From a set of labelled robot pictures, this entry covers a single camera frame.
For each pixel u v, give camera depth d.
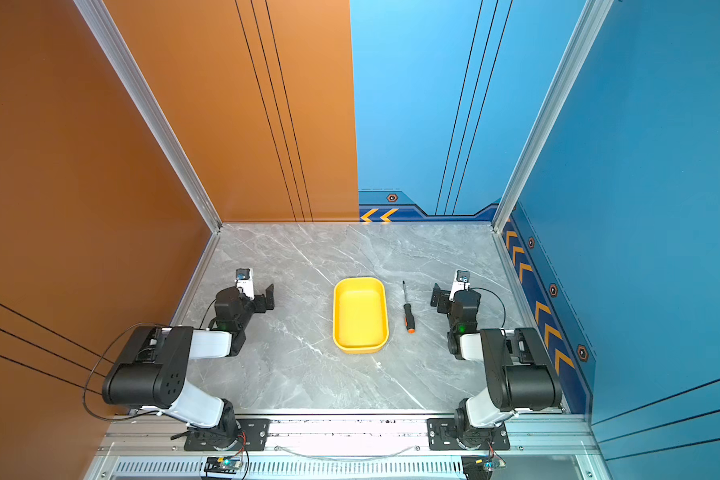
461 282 0.80
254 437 0.73
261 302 0.85
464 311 0.71
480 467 0.70
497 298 0.79
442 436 0.72
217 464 0.71
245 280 0.81
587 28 0.71
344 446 0.74
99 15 0.70
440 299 0.86
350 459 0.71
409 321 0.92
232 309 0.72
